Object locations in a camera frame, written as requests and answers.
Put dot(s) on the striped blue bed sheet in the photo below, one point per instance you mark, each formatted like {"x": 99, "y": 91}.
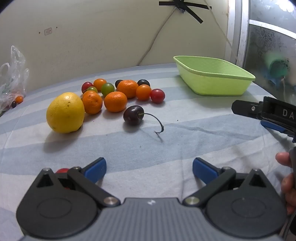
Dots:
{"x": 161, "y": 143}

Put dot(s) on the orange mandarin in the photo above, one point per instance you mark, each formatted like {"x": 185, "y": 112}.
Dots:
{"x": 128, "y": 88}
{"x": 115, "y": 102}
{"x": 92, "y": 104}

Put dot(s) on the dark purple cherry tomato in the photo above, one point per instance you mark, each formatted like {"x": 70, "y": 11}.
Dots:
{"x": 118, "y": 82}
{"x": 143, "y": 82}
{"x": 13, "y": 104}

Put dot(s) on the green object behind glass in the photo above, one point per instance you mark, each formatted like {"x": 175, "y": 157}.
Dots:
{"x": 277, "y": 69}

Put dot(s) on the person's right hand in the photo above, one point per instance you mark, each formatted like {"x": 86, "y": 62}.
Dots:
{"x": 283, "y": 158}

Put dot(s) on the black tape cross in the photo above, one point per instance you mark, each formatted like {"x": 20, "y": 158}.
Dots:
{"x": 195, "y": 16}

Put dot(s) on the red cherry tomato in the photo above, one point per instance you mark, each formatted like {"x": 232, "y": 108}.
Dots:
{"x": 157, "y": 95}
{"x": 62, "y": 171}
{"x": 86, "y": 86}

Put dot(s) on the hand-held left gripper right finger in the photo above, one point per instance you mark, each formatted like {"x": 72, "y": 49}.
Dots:
{"x": 201, "y": 168}

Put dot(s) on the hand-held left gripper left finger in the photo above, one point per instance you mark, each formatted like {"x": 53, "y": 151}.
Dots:
{"x": 98, "y": 168}

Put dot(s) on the clear plastic bag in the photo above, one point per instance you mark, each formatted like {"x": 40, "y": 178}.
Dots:
{"x": 13, "y": 76}

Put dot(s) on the dark cherry with stem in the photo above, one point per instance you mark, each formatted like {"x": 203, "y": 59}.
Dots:
{"x": 133, "y": 115}

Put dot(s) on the small wall sticker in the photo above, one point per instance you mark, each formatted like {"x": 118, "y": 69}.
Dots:
{"x": 48, "y": 30}

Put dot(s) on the green cherry tomato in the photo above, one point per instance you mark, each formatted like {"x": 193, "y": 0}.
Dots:
{"x": 107, "y": 89}

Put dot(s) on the aluminium window frame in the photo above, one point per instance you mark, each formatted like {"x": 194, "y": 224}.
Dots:
{"x": 242, "y": 34}

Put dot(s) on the light green plastic basket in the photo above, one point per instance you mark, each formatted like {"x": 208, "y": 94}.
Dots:
{"x": 215, "y": 78}

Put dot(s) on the orange cherry tomato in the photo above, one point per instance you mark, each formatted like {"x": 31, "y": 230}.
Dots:
{"x": 19, "y": 99}
{"x": 100, "y": 83}
{"x": 143, "y": 92}

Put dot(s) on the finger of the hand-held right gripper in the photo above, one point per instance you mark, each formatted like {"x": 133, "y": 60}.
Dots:
{"x": 245, "y": 107}
{"x": 271, "y": 126}

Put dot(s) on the yellow lemon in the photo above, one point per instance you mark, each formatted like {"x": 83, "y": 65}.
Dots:
{"x": 66, "y": 113}

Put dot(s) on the small green-red cherry tomato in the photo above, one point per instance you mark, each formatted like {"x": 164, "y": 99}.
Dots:
{"x": 92, "y": 89}

